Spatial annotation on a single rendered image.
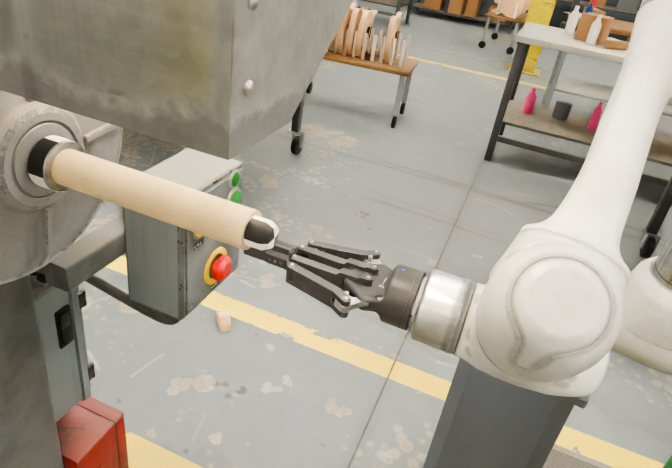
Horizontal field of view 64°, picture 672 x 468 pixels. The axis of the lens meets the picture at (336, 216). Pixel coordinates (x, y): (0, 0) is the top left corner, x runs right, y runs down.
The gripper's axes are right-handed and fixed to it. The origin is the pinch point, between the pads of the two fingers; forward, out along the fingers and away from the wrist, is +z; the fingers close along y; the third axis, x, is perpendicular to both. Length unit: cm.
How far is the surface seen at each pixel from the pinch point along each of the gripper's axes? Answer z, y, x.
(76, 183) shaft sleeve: 6.6, -24.2, 17.4
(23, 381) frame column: 28.1, -16.6, -23.5
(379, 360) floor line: -3, 102, -106
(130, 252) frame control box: 19.9, -3.3, -6.0
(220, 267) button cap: 9.3, 3.4, -8.5
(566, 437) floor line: -72, 100, -106
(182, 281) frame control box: 11.5, -2.9, -8.0
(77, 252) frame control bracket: 22.7, -9.9, -3.4
